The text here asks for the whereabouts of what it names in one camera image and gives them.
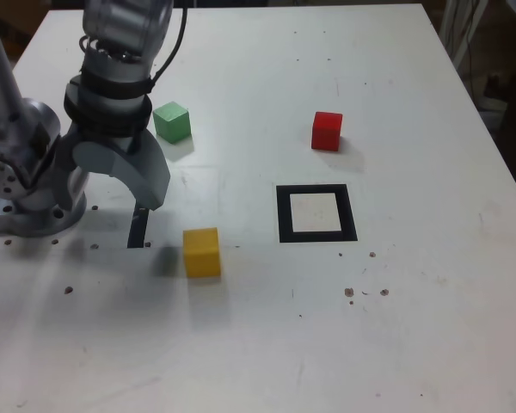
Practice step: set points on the yellow cube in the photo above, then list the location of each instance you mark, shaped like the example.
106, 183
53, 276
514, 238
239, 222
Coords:
202, 254

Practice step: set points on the red cube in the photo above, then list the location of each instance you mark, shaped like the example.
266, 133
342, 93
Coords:
327, 133

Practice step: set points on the green cube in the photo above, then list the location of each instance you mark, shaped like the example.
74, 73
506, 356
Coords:
172, 125

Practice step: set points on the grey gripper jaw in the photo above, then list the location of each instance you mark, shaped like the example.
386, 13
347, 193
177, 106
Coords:
142, 176
66, 172

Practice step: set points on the black tape square outline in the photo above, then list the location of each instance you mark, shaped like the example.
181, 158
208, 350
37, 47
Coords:
284, 215

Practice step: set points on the black tape strip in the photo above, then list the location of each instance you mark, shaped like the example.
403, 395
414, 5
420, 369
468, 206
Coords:
136, 232

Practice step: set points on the white metal frame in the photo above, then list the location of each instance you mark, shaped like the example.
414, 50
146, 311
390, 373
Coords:
447, 17

